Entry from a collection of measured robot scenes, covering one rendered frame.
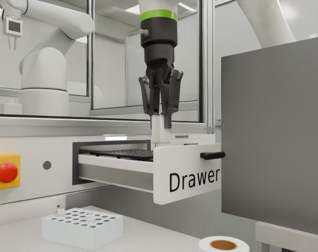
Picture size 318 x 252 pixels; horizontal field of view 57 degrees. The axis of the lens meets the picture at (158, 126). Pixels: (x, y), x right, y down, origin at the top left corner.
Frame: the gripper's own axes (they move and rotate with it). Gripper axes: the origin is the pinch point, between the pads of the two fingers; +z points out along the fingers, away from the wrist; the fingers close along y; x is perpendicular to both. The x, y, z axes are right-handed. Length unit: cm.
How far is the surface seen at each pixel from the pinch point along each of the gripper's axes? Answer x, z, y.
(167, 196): -9.7, 13.3, 10.4
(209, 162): 5.2, 7.9, 10.5
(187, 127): 37.3, -1.4, -20.1
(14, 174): -29.5, 8.7, -13.2
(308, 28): 159, -68, -9
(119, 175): -10.4, 10.2, -3.4
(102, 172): -10.4, 10.0, -10.0
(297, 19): 160, -76, -16
